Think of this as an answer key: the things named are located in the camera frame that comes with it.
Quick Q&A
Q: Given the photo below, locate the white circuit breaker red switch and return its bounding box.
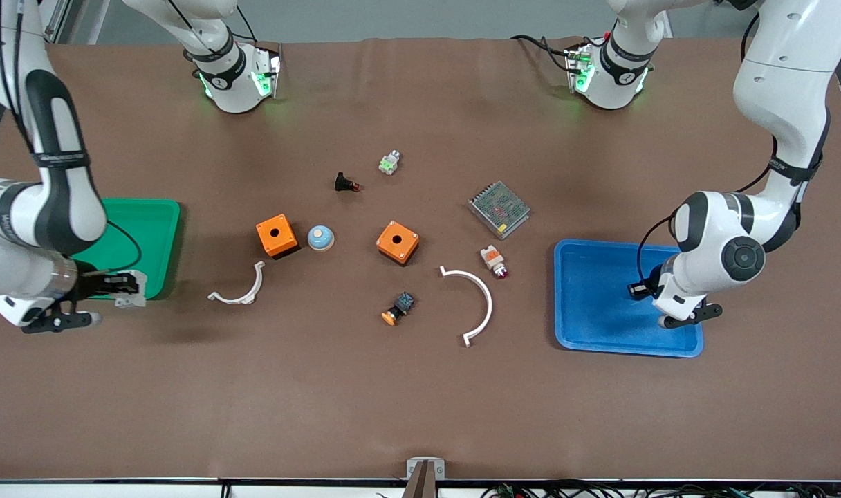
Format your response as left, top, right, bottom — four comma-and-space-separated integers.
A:
113, 270, 149, 309

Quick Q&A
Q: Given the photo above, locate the blue plastic tray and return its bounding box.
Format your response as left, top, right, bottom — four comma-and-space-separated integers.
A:
553, 239, 705, 359

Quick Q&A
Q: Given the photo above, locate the green plastic tray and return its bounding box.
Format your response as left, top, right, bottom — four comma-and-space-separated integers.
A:
71, 198, 182, 301

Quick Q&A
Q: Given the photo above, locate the orange white red indicator lamp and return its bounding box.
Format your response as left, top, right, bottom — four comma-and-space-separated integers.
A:
480, 245, 510, 280

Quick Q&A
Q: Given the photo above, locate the metal mesh power supply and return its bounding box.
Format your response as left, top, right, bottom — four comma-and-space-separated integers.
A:
468, 181, 532, 241

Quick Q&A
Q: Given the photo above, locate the orange button box with hole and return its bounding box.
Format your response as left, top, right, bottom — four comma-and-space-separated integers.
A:
376, 220, 421, 267
255, 213, 300, 260

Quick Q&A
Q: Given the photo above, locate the black push button orange cap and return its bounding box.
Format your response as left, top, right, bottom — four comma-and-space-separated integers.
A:
381, 291, 416, 326

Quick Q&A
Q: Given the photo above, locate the brown table cover sheet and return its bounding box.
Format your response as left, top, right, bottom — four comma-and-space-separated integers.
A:
0, 36, 841, 481

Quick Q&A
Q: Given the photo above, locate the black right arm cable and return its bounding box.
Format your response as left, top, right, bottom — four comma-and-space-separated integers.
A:
0, 0, 143, 274

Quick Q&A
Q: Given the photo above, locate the small white curved bracket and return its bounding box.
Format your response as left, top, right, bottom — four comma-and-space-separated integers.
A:
207, 260, 266, 306

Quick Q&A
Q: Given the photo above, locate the large white curved bracket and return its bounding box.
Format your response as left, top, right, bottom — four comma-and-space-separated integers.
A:
439, 265, 494, 348

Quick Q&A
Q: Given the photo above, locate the black cable bundle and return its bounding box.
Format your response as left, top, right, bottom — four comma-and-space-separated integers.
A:
481, 479, 841, 498

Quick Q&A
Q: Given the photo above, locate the aluminium frame profile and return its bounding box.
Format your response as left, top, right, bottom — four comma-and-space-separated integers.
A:
37, 0, 82, 44

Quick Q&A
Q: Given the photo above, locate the grey metal clamp bracket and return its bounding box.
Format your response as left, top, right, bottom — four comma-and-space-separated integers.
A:
406, 456, 446, 480

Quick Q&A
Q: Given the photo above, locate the brown tapered post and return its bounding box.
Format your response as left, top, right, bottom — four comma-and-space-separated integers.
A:
401, 462, 438, 498

